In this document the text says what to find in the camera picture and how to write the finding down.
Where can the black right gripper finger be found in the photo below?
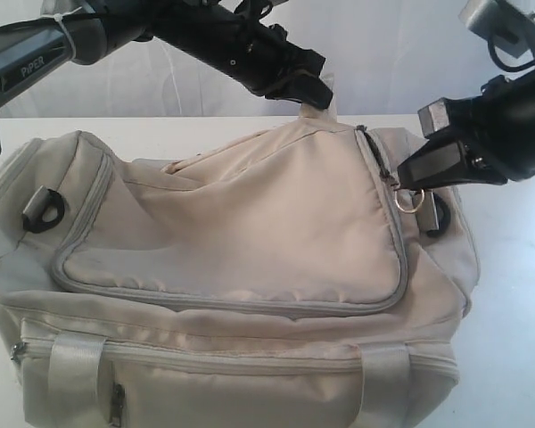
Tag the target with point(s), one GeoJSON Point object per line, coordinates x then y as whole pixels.
{"type": "Point", "coordinates": [436, 164]}

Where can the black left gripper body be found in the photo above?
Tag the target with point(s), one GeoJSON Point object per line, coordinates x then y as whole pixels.
{"type": "Point", "coordinates": [272, 62]}

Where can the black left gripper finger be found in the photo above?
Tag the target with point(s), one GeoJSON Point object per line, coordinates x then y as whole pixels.
{"type": "Point", "coordinates": [310, 90]}

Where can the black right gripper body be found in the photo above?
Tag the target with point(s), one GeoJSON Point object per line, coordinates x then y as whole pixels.
{"type": "Point", "coordinates": [497, 129]}

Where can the beige fabric duffel bag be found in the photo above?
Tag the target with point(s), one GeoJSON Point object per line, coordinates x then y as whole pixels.
{"type": "Point", "coordinates": [277, 281]}

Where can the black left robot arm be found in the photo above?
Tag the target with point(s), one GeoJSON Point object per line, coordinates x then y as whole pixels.
{"type": "Point", "coordinates": [233, 42]}

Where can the white curtain backdrop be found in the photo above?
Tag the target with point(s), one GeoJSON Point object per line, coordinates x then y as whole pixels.
{"type": "Point", "coordinates": [386, 57]}

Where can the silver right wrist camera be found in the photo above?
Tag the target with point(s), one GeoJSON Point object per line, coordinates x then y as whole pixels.
{"type": "Point", "coordinates": [503, 26]}

